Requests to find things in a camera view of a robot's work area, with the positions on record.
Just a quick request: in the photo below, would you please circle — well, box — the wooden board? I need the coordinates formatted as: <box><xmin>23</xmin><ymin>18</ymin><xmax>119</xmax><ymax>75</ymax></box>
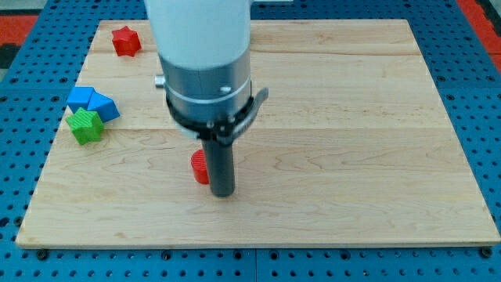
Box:
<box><xmin>16</xmin><ymin>20</ymin><xmax>500</xmax><ymax>250</ymax></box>

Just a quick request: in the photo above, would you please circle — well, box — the red circle block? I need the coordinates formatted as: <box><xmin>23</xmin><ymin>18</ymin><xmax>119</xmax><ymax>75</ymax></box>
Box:
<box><xmin>190</xmin><ymin>149</ymin><xmax>210</xmax><ymax>185</ymax></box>

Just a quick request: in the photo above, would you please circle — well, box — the blue triangle block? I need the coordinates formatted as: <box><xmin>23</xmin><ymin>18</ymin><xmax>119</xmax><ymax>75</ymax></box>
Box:
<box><xmin>87</xmin><ymin>92</ymin><xmax>120</xmax><ymax>122</ymax></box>

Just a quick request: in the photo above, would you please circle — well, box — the blue cube block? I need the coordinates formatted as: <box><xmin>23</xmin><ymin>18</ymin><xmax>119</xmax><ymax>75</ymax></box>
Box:
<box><xmin>67</xmin><ymin>86</ymin><xmax>95</xmax><ymax>113</ymax></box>

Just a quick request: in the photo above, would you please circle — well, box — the black clamp ring mount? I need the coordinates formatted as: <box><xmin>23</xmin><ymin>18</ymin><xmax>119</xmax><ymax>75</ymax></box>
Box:
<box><xmin>167</xmin><ymin>88</ymin><xmax>269</xmax><ymax>146</ymax></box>

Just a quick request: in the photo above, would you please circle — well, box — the red star block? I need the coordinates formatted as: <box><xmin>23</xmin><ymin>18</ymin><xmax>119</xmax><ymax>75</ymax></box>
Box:
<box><xmin>112</xmin><ymin>26</ymin><xmax>142</xmax><ymax>57</ymax></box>

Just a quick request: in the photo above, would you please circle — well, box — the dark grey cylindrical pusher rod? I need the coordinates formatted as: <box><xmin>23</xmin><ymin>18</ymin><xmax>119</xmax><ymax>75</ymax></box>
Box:
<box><xmin>202</xmin><ymin>140</ymin><xmax>235</xmax><ymax>197</ymax></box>

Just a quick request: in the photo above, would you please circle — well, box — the green star block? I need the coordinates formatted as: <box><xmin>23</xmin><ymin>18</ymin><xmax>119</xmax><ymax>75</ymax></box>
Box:
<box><xmin>65</xmin><ymin>107</ymin><xmax>104</xmax><ymax>146</ymax></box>

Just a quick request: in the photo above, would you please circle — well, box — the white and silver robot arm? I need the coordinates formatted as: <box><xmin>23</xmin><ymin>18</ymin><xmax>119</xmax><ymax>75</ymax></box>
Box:
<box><xmin>145</xmin><ymin>0</ymin><xmax>269</xmax><ymax>197</ymax></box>

